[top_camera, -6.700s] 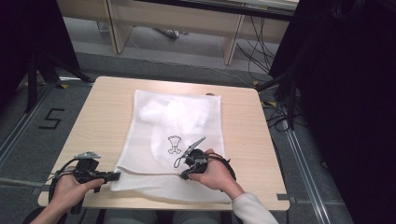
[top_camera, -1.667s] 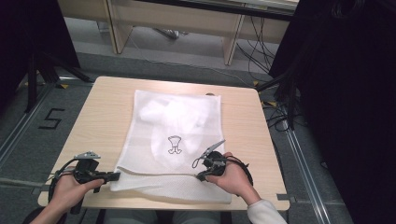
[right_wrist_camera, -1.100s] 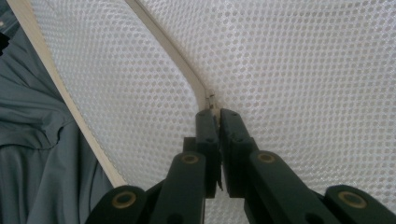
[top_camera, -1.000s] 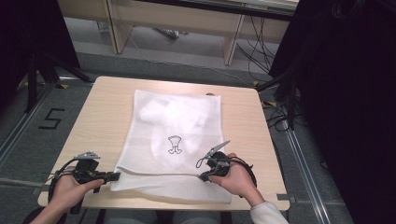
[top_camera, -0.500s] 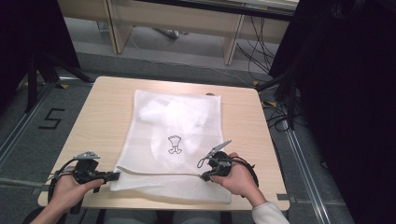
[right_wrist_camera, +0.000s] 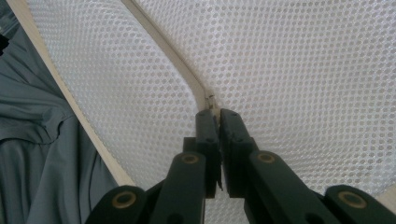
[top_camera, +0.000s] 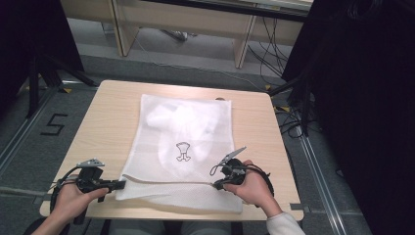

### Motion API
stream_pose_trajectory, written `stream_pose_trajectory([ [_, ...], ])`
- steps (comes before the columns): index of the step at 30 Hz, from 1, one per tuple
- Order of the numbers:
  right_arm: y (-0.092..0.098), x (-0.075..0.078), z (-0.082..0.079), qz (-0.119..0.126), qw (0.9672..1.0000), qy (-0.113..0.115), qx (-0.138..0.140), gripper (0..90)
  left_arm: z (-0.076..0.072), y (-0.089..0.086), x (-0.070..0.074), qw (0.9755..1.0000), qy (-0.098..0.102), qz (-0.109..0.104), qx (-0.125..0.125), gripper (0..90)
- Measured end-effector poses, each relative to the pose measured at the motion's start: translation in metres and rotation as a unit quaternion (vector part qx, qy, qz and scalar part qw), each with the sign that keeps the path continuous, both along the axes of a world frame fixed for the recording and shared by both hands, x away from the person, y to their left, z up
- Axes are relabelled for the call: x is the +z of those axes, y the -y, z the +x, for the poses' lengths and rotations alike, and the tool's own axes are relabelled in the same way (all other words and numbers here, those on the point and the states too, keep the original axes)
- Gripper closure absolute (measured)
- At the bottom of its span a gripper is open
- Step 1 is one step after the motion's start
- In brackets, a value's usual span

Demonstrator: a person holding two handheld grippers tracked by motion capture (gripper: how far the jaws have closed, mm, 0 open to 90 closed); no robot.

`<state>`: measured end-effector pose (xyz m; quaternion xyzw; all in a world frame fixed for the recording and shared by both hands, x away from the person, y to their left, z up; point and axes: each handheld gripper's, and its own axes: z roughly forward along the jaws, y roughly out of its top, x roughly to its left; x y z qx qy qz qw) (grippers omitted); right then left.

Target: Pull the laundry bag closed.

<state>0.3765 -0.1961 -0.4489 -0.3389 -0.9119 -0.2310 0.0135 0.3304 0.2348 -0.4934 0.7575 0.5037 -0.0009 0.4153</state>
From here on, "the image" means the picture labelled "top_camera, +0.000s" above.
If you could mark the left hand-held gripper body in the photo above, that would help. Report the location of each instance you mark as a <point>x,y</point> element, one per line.
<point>91,178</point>

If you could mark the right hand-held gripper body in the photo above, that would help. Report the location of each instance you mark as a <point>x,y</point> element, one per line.
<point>233,171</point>

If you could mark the white mesh laundry bag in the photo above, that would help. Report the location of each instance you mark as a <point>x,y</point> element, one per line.
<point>147,156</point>

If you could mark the person's right hand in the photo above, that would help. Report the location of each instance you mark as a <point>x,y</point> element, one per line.
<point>254,192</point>

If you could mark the person's left hand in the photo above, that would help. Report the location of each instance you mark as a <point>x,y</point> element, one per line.
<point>73,202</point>

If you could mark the white garment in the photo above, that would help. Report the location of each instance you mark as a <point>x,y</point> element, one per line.
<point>163,117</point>

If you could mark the black metal stand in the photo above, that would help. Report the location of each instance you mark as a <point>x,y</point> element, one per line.
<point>305,107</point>
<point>34,84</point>

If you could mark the black curtain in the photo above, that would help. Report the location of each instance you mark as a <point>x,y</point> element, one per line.
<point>29,32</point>
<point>359,114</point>

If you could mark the metal floor rail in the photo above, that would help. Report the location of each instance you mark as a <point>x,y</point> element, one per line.
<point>321,182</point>
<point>23,130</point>

